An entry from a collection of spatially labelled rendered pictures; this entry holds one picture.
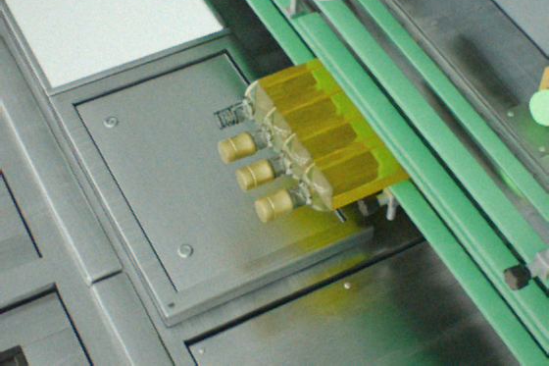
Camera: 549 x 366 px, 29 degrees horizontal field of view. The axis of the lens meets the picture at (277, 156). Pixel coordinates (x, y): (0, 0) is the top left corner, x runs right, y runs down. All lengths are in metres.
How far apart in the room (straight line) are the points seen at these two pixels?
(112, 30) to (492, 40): 0.70
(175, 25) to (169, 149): 0.28
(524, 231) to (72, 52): 0.88
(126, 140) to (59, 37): 0.27
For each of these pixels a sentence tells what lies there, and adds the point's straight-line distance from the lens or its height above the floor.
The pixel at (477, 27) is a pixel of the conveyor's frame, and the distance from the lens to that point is 1.50.
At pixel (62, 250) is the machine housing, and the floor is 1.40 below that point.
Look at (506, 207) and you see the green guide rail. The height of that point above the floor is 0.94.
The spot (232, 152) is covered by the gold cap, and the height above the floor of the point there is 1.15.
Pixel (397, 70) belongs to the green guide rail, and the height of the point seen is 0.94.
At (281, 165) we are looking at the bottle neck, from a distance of 1.48.
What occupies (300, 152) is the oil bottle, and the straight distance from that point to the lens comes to 1.48.
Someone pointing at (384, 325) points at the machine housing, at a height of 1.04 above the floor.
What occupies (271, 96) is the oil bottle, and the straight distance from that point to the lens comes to 1.54.
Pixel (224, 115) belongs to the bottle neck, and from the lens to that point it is 1.54.
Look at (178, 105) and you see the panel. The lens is 1.75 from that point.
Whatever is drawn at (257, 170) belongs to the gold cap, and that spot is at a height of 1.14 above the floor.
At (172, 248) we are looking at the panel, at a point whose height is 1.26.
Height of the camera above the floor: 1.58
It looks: 19 degrees down
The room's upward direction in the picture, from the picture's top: 111 degrees counter-clockwise
